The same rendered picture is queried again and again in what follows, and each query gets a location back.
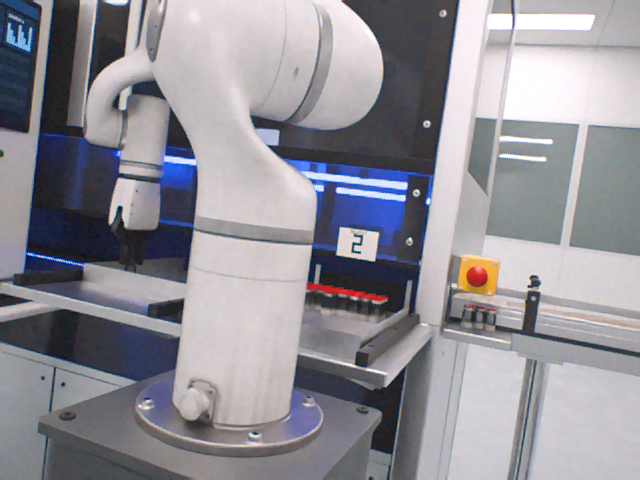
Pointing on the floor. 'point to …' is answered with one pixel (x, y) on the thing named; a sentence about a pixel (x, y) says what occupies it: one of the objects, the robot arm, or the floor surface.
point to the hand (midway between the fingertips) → (132, 254)
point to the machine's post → (441, 234)
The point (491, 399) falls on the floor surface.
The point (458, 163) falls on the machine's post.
